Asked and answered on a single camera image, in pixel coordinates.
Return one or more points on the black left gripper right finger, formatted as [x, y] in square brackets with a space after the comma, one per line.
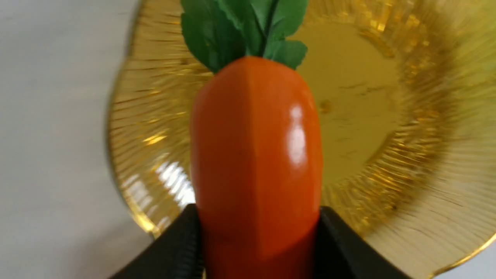
[343, 254]

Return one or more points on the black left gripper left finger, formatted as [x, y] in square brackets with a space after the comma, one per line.
[175, 254]

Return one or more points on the orange toy carrot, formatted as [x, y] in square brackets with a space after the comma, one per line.
[256, 159]

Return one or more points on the yellow ribbed plastic plate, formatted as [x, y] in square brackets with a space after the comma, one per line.
[406, 96]

